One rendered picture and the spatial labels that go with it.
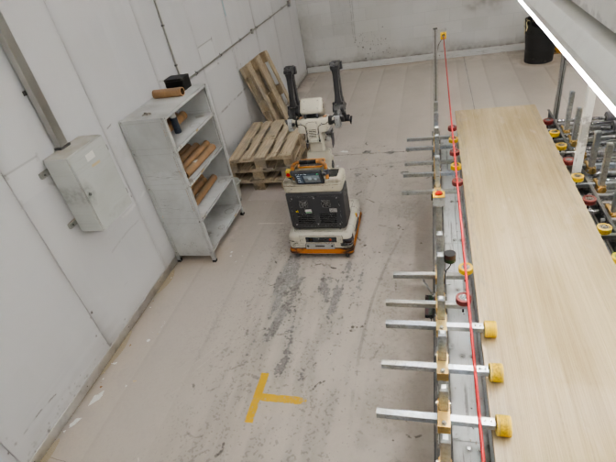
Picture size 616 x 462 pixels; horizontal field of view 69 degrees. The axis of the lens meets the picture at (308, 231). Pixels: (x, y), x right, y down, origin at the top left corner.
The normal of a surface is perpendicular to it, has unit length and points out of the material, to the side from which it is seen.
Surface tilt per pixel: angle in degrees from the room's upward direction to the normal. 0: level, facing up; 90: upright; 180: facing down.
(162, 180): 90
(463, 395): 0
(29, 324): 90
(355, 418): 0
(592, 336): 0
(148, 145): 90
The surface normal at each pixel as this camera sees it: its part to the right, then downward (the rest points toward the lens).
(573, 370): -0.17, -0.81
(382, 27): -0.22, 0.59
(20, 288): 0.96, -0.01
